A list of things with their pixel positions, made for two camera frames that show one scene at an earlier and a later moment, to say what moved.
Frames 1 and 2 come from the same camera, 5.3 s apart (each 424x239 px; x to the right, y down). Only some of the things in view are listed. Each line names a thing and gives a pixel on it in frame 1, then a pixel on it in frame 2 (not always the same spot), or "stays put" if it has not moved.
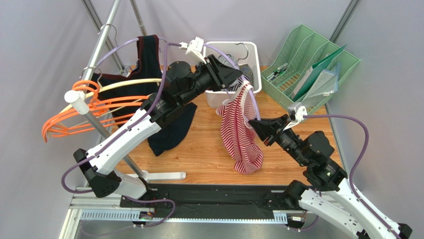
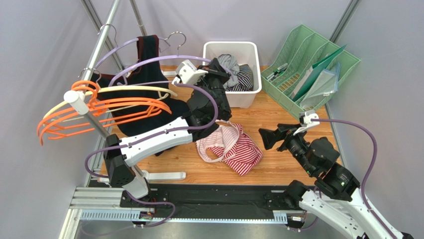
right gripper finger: (270, 124) to (282, 127)
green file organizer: (305, 70) stays put
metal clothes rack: (80, 100) stays put
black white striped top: (247, 75) stays put
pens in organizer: (276, 72) stays put
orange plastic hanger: (76, 121) to (157, 111)
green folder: (310, 77) stays put
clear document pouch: (327, 82) stays put
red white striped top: (240, 138) to (239, 151)
